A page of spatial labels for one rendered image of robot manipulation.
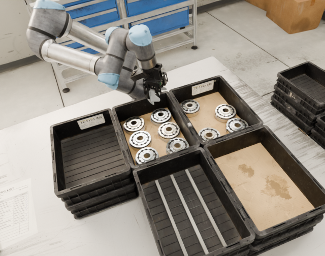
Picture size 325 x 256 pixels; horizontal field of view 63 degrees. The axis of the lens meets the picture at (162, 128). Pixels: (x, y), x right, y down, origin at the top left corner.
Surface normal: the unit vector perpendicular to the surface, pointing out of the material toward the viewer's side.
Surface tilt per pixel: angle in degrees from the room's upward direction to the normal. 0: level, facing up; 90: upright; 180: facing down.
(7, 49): 90
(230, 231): 0
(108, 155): 0
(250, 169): 0
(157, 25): 90
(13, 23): 90
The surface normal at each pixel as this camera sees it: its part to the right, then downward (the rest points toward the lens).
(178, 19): 0.42, 0.64
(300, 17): 0.22, 0.69
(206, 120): -0.09, -0.68
